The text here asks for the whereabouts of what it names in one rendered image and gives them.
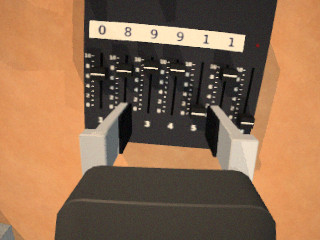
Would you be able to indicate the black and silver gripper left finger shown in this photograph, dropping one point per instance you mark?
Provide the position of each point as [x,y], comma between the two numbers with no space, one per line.
[101,146]

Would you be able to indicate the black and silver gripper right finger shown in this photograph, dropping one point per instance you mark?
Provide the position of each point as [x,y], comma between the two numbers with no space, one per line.
[234,150]

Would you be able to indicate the black lighting desk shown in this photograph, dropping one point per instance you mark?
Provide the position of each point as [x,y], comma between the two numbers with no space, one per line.
[218,42]

